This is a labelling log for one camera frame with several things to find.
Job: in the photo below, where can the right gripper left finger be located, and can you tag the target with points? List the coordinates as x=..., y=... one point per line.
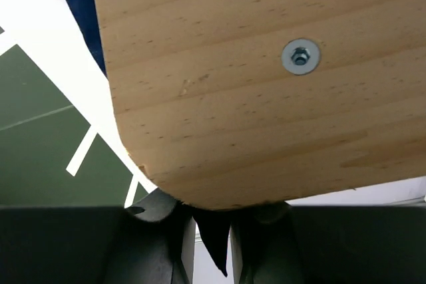
x=149, y=242

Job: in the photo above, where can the silver shelf screw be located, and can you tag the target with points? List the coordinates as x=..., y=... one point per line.
x=301, y=56

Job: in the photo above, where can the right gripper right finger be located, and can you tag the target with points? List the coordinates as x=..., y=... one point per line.
x=329, y=244

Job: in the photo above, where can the wooden two-tier shelf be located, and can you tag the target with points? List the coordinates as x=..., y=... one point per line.
x=207, y=111

